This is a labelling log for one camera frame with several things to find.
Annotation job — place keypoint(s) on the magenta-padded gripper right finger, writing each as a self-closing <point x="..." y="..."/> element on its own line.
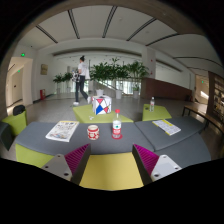
<point x="163" y="165"/>

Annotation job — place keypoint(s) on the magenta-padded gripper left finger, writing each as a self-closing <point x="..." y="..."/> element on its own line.
<point x="58" y="165"/>

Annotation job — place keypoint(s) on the clear red-capped water bottle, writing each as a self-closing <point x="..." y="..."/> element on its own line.
<point x="117" y="128"/>

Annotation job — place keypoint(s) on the small clear water bottle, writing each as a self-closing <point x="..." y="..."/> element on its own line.
<point x="152" y="105"/>

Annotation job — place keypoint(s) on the printed white newspaper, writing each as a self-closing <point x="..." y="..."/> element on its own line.
<point x="62" y="131"/>

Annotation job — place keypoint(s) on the yellow and white leaflet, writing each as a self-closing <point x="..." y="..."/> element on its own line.
<point x="166" y="126"/>

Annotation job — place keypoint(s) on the red and white cup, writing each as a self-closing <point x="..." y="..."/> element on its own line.
<point x="93" y="132"/>

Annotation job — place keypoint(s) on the small lime green table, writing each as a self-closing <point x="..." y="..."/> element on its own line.
<point x="158" y="115"/>

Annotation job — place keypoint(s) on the flat round red coaster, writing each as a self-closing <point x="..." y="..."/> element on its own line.
<point x="117" y="137"/>

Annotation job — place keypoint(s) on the large lime green table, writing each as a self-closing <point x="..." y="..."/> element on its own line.
<point x="83" y="115"/>

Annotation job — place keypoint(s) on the lime green armchair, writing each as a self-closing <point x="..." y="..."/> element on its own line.
<point x="16" y="123"/>

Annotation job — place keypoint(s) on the dark framed bench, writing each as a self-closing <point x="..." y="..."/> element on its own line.
<point x="200" y="111"/>

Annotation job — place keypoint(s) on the red fire cabinet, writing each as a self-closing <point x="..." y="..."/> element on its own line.
<point x="42" y="94"/>

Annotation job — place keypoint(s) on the white red blue cube box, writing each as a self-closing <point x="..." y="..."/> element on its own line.
<point x="101" y="105"/>

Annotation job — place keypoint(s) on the brown reception counter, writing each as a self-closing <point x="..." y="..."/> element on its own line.
<point x="166" y="89"/>

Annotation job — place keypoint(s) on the wooden shelf unit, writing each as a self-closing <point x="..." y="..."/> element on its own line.
<point x="217" y="96"/>

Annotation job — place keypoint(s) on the person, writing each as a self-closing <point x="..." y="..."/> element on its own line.
<point x="81" y="80"/>

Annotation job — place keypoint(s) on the potted green plants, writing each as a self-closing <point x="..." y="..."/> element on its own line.
<point x="113" y="71"/>

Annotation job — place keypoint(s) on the green exit sign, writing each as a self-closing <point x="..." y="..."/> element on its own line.
<point x="23" y="54"/>

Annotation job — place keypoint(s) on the framed wall picture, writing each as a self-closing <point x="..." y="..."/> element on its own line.
<point x="44" y="69"/>

